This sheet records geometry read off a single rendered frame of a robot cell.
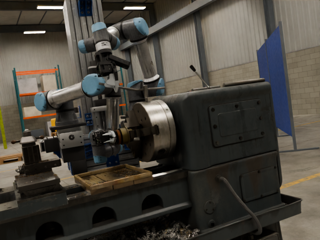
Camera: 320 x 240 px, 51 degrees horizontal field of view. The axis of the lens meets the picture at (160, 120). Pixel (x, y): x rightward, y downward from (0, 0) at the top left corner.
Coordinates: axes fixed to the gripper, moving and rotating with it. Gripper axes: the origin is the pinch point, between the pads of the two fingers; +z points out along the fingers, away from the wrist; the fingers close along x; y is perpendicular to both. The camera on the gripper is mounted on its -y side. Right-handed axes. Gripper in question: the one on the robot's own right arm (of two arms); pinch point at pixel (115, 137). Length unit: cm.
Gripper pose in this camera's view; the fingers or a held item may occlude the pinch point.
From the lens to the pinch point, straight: 169.0
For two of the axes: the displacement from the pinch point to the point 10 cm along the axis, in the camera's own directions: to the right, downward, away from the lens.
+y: -9.0, 1.5, -4.1
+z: 4.1, -0.1, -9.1
